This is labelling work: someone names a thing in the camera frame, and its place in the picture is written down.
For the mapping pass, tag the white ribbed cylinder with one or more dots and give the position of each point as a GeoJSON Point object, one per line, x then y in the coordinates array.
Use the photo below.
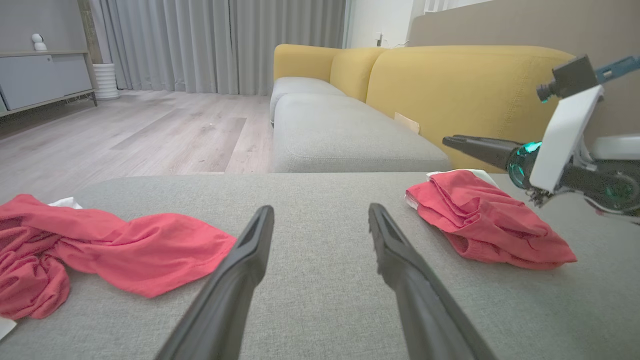
{"type": "Point", "coordinates": [106, 81]}

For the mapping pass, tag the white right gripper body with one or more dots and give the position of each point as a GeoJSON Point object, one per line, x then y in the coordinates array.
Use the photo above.
{"type": "Point", "coordinates": [562, 140]}

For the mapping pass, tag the wide yellow sofa back cushion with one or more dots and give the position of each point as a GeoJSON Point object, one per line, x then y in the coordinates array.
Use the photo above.
{"type": "Point", "coordinates": [460, 90]}

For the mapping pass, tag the white wall socket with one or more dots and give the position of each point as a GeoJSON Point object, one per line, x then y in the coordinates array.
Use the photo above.
{"type": "Point", "coordinates": [379, 38]}

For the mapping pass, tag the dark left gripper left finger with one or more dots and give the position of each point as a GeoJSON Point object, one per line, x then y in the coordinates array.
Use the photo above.
{"type": "Point", "coordinates": [225, 300]}

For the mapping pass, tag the large grey sofa ottoman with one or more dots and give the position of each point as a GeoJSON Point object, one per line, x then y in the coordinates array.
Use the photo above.
{"type": "Point", "coordinates": [320, 300]}

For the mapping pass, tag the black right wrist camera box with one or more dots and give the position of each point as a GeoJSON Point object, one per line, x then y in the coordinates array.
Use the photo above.
{"type": "Point", "coordinates": [570, 77]}

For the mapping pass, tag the tan sofa label tag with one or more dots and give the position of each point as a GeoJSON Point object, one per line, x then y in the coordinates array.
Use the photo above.
{"type": "Point", "coordinates": [406, 122]}

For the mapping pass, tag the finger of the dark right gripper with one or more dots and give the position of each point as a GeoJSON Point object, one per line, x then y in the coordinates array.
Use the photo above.
{"type": "Point", "coordinates": [480, 149]}

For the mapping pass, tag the grey sideboard cabinet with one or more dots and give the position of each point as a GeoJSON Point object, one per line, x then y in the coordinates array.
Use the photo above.
{"type": "Point", "coordinates": [40, 80]}

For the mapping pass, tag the small white security camera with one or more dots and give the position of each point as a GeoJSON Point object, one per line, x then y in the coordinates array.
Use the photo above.
{"type": "Point", "coordinates": [38, 42]}

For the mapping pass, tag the red shorts white trim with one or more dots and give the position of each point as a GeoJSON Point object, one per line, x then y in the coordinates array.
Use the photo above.
{"type": "Point", "coordinates": [480, 220]}

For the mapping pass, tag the grey pleated curtain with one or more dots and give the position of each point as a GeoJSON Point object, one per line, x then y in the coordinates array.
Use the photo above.
{"type": "Point", "coordinates": [210, 45]}

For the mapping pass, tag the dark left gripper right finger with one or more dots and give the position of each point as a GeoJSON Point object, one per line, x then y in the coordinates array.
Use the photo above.
{"type": "Point", "coordinates": [425, 310]}

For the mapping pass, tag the red basketball jersey white sleeves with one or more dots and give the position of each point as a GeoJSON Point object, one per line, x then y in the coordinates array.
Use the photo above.
{"type": "Point", "coordinates": [140, 250]}

